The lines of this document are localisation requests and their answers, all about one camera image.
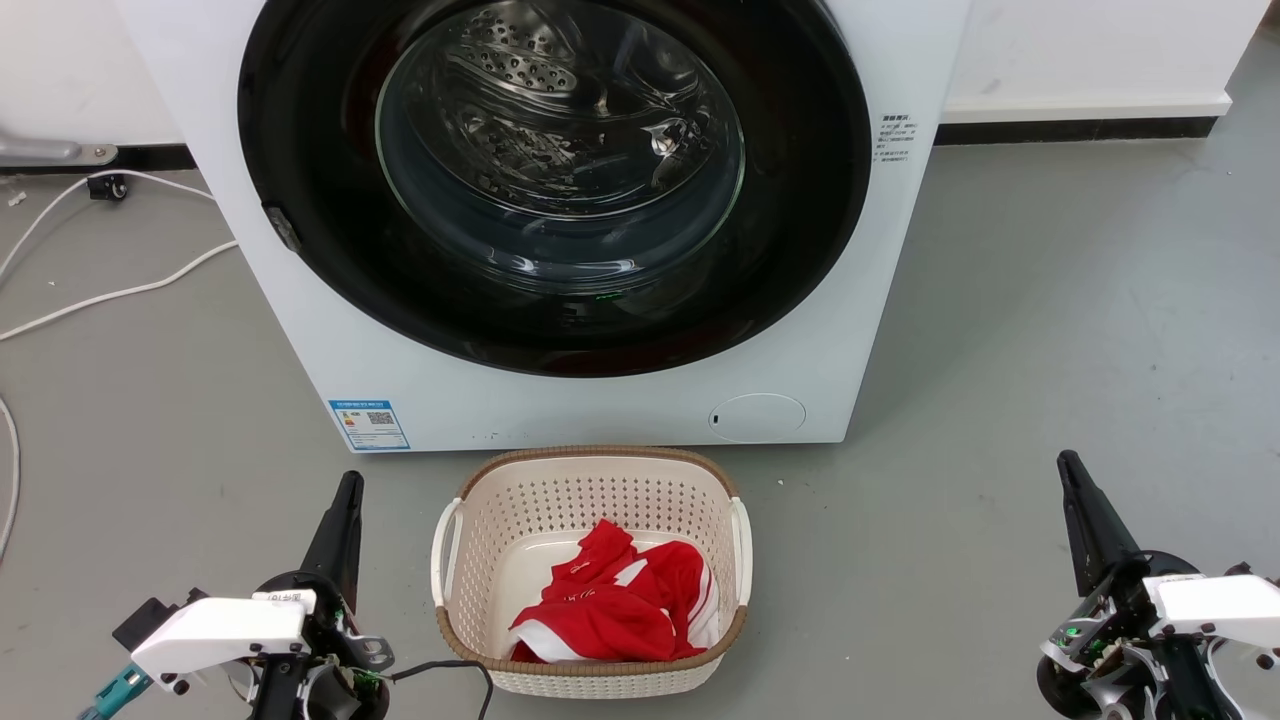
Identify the white printed text sticker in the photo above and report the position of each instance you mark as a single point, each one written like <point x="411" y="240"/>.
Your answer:
<point x="896" y="138"/>

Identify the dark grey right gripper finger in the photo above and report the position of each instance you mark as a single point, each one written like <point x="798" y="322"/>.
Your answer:
<point x="1108" y="540"/>
<point x="1082" y="545"/>

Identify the red and white garment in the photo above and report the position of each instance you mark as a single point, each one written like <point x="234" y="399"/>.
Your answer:
<point x="600" y="620"/>

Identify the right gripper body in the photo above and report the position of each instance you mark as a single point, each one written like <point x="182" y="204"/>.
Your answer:
<point x="1110" y="620"/>

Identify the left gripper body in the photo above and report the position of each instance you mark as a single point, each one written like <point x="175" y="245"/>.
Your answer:
<point x="335" y="645"/>

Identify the blue energy label sticker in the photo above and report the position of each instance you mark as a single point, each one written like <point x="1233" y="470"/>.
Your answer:
<point x="368" y="425"/>

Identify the cream perforated laundry basket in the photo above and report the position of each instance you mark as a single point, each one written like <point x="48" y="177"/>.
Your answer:
<point x="560" y="500"/>

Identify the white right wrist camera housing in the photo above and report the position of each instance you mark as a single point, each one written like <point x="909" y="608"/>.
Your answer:
<point x="1220" y="605"/>

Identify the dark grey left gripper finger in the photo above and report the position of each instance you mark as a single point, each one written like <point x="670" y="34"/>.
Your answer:
<point x="325" y="545"/>
<point x="348" y="560"/>

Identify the stainless steel washer drum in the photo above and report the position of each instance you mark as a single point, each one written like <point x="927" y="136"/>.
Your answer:
<point x="520" y="60"/>

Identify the grey metal bracket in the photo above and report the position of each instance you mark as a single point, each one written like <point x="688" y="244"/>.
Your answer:
<point x="45" y="151"/>

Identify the round white filter cover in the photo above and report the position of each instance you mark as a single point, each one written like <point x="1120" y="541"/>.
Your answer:
<point x="757" y="418"/>

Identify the white front-load washing machine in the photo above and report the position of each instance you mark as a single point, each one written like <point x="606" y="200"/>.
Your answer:
<point x="600" y="410"/>

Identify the small black plug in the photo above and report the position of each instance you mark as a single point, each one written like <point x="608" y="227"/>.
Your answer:
<point x="106" y="187"/>

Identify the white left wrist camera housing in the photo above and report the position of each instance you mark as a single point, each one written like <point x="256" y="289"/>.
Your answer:
<point x="220" y="630"/>

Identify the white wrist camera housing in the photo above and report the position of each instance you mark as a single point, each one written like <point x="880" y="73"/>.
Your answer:
<point x="220" y="630"/>
<point x="1220" y="605"/>

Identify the black round washer door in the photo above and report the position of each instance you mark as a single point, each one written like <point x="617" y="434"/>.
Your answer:
<point x="800" y="200"/>

